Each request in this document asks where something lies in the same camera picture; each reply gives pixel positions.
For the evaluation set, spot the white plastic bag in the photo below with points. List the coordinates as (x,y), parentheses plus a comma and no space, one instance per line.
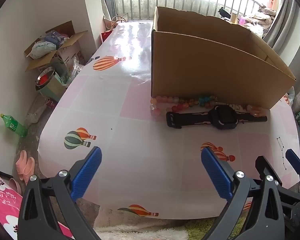
(289,96)

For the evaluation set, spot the open carton of clutter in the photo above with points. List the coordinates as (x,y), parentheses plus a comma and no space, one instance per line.
(52,42)

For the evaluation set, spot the grey curtain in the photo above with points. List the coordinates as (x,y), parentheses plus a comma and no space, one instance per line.
(285,12)

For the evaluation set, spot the black smartwatch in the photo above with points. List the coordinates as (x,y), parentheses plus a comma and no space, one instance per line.
(222,117)

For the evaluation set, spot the green white fluffy robe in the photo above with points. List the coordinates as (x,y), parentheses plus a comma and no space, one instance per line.
(140,231)

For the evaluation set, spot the green plastic bottle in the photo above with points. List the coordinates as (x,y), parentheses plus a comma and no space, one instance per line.
(15,127)

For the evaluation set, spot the pink slipper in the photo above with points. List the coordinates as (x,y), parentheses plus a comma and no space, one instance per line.
(21,161)
(29,168)

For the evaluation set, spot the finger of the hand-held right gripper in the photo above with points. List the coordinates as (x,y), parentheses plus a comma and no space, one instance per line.
(263,166)
(293,161)

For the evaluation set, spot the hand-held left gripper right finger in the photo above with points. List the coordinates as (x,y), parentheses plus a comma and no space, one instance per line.
(216,175)

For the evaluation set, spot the pale green box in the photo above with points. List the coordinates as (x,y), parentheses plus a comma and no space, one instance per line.
(56,87)

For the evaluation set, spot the steel bowl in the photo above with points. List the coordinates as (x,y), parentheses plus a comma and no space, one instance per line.
(45,78)

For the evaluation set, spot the pile of bedding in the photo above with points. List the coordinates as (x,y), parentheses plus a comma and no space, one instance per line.
(261,20)

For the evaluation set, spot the balloon print tablecloth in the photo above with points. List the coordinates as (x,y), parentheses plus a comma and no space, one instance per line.
(115,110)

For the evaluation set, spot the pink floral blanket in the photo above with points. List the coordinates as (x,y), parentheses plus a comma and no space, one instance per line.
(7,210)

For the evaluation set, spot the dark metal rack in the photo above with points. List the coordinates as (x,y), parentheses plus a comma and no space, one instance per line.
(107,0)

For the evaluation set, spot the red gift bag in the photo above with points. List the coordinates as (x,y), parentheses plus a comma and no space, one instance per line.
(108,31)

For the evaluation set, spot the large brown cardboard box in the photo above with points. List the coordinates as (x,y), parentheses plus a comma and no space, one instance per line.
(202,67)

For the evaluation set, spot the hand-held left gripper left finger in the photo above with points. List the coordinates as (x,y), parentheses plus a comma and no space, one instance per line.
(87,172)

